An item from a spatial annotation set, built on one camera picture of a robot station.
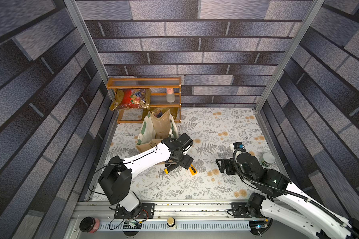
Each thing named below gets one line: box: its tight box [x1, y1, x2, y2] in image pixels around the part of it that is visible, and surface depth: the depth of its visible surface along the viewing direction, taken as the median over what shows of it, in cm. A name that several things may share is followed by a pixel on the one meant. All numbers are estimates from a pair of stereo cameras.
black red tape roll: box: [78, 216, 101, 234], surface depth 66 cm
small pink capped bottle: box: [166, 87, 176, 104], surface depth 103 cm
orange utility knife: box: [188, 164, 198, 176], surface depth 88 cm
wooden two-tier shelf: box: [106, 76, 182, 124], surface depth 105 cm
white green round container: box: [259, 152, 276, 167], surface depth 87 cm
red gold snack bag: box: [109, 88, 152, 111], surface depth 100 cm
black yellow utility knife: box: [163, 164, 180, 175], surface depth 89 cm
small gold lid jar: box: [166, 216, 176, 228], surface depth 60 cm
